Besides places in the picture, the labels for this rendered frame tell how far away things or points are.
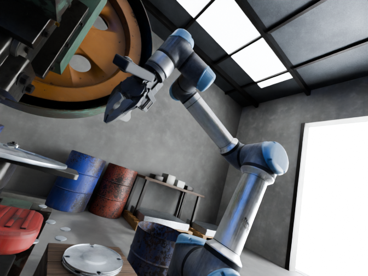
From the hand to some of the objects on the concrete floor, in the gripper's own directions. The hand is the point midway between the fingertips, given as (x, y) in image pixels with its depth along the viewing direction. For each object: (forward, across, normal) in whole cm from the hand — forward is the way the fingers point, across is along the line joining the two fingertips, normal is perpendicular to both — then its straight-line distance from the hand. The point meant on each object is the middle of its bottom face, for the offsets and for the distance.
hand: (107, 118), depth 45 cm
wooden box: (+93, -16, -58) cm, 111 cm away
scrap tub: (+86, -37, -110) cm, 144 cm away
